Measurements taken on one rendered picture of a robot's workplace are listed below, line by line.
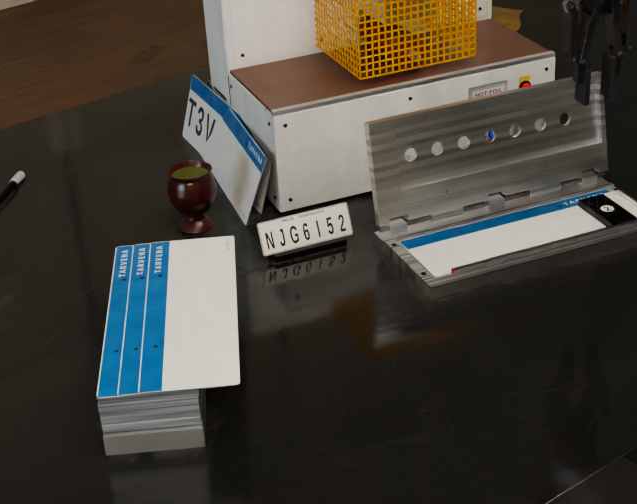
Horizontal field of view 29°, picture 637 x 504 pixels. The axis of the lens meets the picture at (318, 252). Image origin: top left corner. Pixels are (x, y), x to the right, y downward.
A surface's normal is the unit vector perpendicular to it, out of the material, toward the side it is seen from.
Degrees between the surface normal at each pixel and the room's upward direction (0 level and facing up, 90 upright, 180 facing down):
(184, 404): 90
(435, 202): 79
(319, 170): 90
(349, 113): 90
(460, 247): 0
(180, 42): 0
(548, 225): 0
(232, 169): 69
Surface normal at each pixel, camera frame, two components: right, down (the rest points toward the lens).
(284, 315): -0.05, -0.87
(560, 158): 0.37, 0.26
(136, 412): 0.07, 0.48
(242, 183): -0.90, -0.12
